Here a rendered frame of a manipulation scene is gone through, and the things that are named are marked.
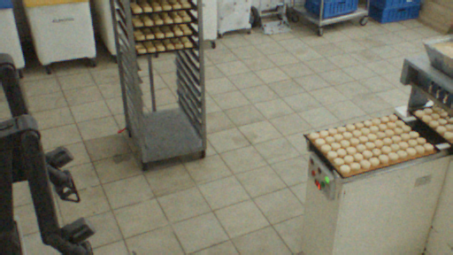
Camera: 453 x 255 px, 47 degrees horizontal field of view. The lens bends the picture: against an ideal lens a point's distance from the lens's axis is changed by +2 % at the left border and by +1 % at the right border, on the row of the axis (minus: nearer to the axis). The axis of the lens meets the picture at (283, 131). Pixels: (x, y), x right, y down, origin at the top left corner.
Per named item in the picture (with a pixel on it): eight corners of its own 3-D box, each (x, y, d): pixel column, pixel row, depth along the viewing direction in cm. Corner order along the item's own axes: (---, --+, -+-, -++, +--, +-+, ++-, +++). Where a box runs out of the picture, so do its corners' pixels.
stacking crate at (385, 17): (399, 8, 722) (402, -6, 711) (418, 19, 692) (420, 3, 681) (364, 13, 697) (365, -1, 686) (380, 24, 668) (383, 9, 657)
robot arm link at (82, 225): (39, 222, 166) (43, 240, 159) (72, 201, 168) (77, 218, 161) (62, 242, 174) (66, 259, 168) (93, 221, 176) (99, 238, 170)
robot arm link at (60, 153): (25, 150, 197) (27, 162, 190) (51, 132, 198) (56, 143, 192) (46, 168, 205) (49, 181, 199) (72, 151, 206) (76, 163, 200)
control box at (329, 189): (312, 173, 281) (314, 151, 273) (334, 199, 263) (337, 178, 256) (306, 173, 280) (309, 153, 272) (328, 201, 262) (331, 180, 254)
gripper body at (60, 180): (68, 172, 211) (57, 160, 206) (73, 185, 203) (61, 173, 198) (54, 181, 210) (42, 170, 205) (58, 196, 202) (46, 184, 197)
